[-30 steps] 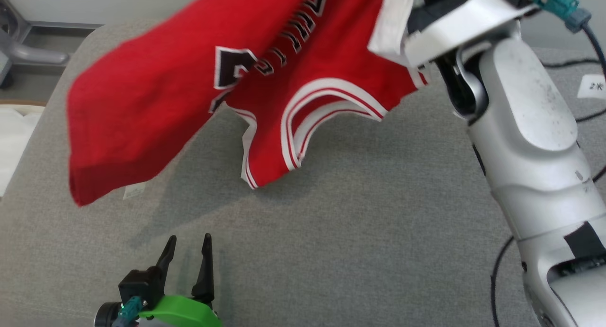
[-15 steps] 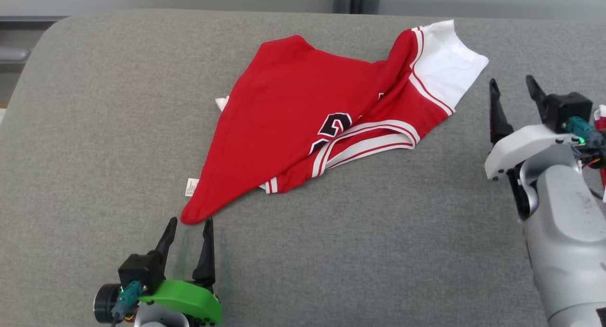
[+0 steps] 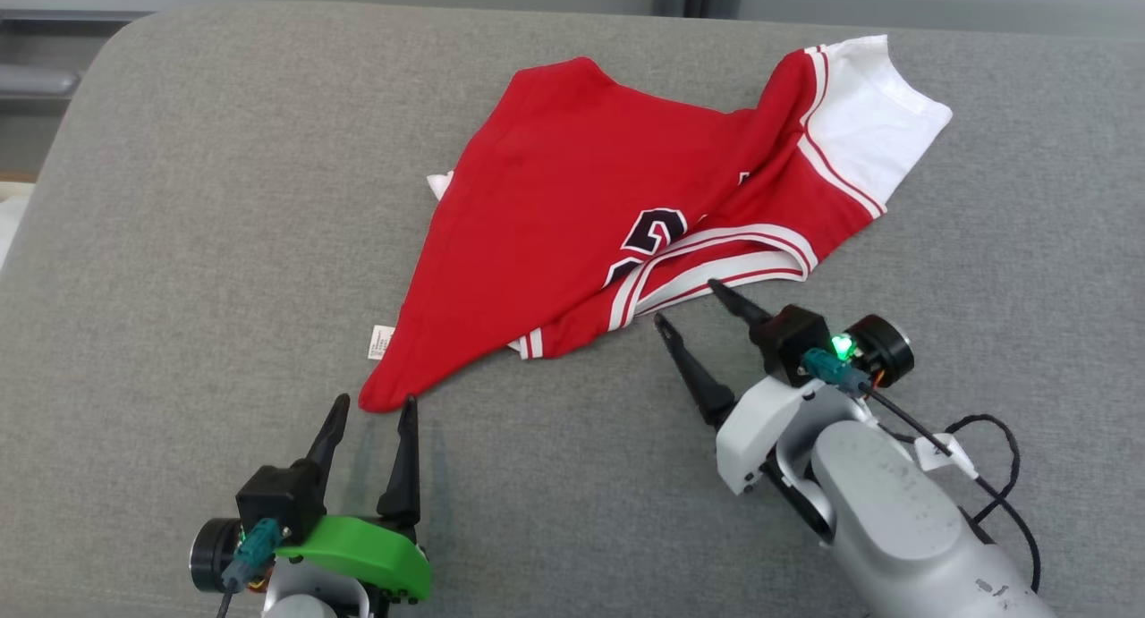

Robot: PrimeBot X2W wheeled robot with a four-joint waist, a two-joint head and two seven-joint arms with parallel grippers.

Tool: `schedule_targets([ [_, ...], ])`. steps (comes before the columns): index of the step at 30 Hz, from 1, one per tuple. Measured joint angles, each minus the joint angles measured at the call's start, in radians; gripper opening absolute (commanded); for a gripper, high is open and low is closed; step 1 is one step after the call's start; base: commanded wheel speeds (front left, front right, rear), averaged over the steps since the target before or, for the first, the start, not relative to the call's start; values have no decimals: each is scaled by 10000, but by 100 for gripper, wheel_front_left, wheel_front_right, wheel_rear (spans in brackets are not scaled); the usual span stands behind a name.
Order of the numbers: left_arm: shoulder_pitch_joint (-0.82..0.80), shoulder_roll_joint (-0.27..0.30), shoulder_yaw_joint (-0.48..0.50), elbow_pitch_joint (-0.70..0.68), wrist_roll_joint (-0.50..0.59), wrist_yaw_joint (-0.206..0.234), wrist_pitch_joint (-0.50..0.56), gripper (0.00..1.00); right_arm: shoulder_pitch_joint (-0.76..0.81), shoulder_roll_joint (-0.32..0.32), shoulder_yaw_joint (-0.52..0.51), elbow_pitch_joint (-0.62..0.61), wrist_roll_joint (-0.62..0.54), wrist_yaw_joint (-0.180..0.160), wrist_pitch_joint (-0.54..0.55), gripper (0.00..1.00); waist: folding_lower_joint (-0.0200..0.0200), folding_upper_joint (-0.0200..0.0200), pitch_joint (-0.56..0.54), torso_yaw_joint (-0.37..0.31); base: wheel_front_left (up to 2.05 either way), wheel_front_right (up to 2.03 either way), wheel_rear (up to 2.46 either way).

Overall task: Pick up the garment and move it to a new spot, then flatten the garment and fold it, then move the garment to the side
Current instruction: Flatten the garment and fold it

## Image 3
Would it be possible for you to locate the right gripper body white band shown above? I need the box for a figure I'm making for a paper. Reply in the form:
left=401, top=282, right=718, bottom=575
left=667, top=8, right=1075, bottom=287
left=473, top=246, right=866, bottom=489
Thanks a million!
left=716, top=313, right=916, bottom=496

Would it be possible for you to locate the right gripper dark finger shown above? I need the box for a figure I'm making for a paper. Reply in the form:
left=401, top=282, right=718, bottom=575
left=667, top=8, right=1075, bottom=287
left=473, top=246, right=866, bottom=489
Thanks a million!
left=708, top=279, right=775, bottom=334
left=654, top=313, right=737, bottom=428

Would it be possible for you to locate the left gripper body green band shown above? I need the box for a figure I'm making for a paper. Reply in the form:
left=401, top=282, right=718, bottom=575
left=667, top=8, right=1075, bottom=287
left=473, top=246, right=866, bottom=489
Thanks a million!
left=190, top=515, right=433, bottom=604

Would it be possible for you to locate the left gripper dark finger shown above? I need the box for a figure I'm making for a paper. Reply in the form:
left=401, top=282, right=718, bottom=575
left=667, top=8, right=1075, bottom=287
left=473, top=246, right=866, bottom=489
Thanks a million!
left=302, top=394, right=352, bottom=478
left=377, top=395, right=422, bottom=529

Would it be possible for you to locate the red and white jersey shirt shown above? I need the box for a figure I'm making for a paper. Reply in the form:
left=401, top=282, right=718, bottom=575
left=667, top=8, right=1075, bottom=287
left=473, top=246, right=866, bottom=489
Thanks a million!
left=358, top=34, right=954, bottom=413

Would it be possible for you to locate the grey rounded metal bar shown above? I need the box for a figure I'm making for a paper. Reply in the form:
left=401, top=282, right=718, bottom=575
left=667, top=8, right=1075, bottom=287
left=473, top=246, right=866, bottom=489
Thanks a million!
left=0, top=63, right=81, bottom=101

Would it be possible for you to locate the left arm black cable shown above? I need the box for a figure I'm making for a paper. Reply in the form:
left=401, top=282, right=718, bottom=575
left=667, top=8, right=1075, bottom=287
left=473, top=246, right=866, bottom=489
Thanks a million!
left=217, top=518, right=287, bottom=618

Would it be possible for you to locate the white cable label tag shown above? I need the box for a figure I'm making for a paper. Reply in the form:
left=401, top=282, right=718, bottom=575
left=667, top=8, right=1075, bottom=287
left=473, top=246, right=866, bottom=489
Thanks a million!
left=912, top=432, right=981, bottom=481

